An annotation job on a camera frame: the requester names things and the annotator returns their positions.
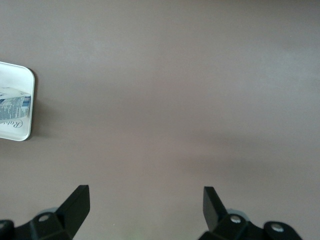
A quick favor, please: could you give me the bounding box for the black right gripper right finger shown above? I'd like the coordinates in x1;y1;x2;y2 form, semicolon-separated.
198;186;302;240

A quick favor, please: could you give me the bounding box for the cream rabbit print tray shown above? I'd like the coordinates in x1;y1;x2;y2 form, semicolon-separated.
0;61;35;143

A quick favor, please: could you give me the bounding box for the blue milk carton green cap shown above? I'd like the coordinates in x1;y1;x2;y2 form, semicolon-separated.
0;86;32;121

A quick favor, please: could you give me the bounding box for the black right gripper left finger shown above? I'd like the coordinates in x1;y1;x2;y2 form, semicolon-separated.
0;184;90;240

